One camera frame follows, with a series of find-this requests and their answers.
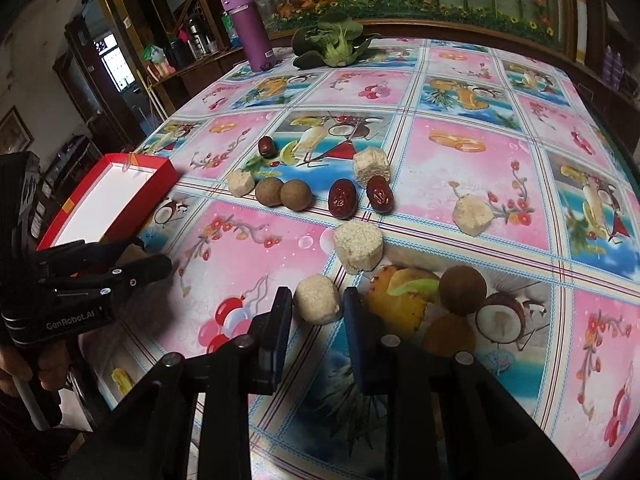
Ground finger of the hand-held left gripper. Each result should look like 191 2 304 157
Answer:
41 253 174 307
37 239 147 275

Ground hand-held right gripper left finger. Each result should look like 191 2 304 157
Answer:
60 286 294 480

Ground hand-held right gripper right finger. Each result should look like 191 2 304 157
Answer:
343 287 581 480

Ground red cardboard box tray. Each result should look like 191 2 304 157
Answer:
36 154 181 252

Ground beige crumbly cake block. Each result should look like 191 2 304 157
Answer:
293 273 344 325
452 194 494 237
352 147 391 189
333 220 384 275

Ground large brown longan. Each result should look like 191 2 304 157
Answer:
438 265 488 317

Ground small beige cake piece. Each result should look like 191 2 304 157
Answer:
227 169 256 197

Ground wrinkled red date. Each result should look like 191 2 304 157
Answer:
366 175 395 214
328 178 357 220

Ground person's left hand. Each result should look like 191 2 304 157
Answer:
0 342 72 402

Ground bright window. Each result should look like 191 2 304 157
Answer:
99 35 137 94

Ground green snack packet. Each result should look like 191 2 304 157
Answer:
141 44 166 79

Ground black kettle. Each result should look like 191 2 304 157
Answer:
167 37 194 69

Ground fruit print tablecloth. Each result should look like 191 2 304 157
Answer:
77 35 640 480

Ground wooden side shelf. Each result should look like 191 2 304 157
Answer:
64 0 251 128

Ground purple insulated bottle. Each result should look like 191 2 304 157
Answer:
221 0 277 74

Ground green bok choy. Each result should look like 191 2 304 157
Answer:
292 12 382 69

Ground purple bottles pair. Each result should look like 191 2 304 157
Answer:
602 44 626 92

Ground framed wall picture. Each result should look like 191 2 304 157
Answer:
0 107 35 154

